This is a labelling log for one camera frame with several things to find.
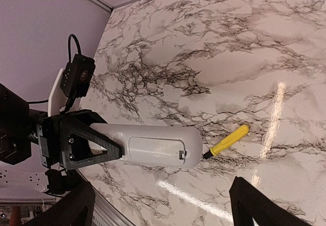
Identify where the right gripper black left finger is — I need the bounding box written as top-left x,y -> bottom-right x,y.
25,182 -> 95,226

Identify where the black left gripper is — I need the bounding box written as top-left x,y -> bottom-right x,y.
36,110 -> 124,170

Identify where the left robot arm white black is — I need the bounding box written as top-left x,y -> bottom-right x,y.
1,85 -> 124,196

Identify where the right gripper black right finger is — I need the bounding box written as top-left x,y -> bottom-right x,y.
229,177 -> 309,226

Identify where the yellow screwdriver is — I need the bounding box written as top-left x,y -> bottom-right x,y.
202,125 -> 249,160

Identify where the white remote control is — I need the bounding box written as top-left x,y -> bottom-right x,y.
91,123 -> 203,168

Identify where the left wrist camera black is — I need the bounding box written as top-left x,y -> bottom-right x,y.
60,54 -> 95,98

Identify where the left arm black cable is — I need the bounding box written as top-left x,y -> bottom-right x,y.
67,34 -> 84,66

